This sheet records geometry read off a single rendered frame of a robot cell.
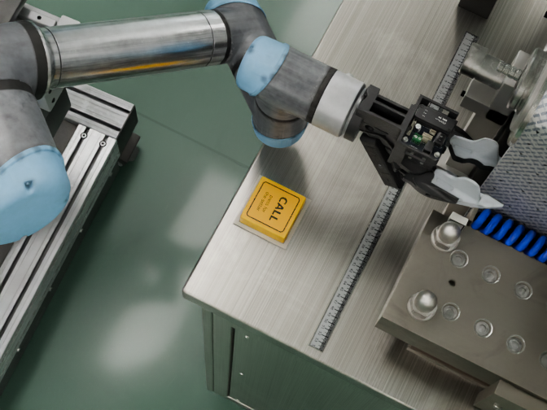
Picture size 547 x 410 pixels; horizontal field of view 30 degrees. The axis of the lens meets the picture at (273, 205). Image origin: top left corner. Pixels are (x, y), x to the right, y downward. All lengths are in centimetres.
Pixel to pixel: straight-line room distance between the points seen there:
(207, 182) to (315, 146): 95
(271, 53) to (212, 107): 123
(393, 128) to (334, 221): 26
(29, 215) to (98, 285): 120
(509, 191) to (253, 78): 34
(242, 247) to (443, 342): 32
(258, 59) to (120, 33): 17
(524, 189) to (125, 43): 52
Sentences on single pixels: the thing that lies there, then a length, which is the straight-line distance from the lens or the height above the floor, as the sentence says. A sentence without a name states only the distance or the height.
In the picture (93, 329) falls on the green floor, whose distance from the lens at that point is 233.
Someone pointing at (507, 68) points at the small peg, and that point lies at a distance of 119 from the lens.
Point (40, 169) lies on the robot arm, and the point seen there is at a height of 123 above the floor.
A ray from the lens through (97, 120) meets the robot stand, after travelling 225.
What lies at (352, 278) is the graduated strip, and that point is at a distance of 143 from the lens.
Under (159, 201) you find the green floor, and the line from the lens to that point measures 240.
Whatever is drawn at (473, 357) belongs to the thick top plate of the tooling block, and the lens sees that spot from 130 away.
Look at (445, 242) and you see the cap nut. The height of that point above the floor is 106.
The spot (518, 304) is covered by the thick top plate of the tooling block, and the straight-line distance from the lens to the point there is 133.
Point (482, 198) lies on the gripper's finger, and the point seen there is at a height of 110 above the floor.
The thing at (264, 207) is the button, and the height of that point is 92.
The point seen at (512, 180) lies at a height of 113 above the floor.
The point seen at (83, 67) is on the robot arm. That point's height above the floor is 114.
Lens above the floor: 227
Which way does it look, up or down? 71 degrees down
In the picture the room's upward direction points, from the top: 9 degrees clockwise
